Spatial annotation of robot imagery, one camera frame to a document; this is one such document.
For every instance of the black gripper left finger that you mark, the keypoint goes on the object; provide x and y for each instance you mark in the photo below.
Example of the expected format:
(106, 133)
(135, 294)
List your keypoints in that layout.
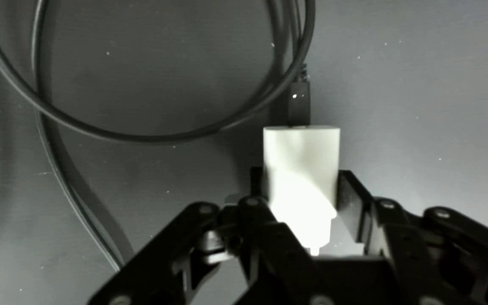
(199, 255)

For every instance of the white wall charger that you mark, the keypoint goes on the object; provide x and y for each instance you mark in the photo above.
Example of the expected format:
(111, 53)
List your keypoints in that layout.
(301, 170)

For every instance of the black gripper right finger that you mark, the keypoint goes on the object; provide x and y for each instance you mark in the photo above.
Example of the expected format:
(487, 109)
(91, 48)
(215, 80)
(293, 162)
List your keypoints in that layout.
(425, 255)

